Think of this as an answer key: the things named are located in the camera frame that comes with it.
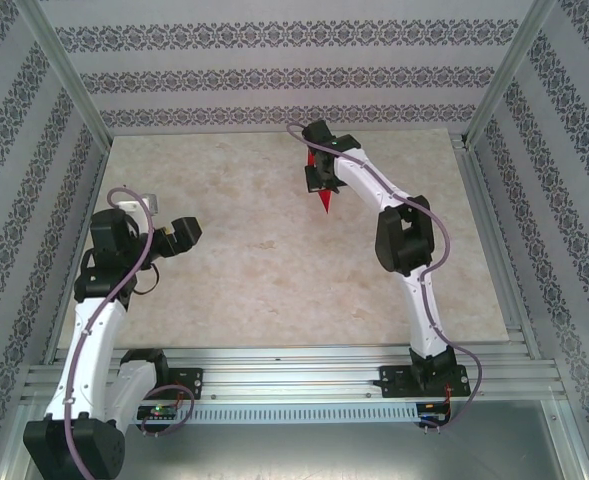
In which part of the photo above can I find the sheet metal tray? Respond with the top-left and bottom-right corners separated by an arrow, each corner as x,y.
0,422 -> 589,480

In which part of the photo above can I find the aluminium side rail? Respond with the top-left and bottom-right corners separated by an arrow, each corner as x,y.
451,133 -> 543,361
43,142 -> 113,364

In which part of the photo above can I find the thin black left gripper cable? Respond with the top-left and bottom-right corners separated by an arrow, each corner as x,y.
133,262 -> 162,296

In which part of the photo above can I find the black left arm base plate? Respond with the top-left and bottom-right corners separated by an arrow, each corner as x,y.
166,367 -> 205,401

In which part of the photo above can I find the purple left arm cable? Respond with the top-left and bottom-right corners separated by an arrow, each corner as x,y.
65,187 -> 196,479

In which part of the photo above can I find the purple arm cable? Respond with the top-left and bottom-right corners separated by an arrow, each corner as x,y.
65,187 -> 196,479
286,122 -> 484,436

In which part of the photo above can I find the aluminium mounting rail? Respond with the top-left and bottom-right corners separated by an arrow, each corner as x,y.
21,347 -> 565,404

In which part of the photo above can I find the aluminium frame post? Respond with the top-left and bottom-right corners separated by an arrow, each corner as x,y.
16,0 -> 113,146
463,0 -> 560,149

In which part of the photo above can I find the slotted grey cable duct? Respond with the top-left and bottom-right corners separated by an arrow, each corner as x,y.
123,403 -> 423,425

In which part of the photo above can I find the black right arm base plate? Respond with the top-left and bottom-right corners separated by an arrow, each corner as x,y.
378,364 -> 471,400

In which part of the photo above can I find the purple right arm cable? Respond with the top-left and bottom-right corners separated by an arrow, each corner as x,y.
286,122 -> 484,436

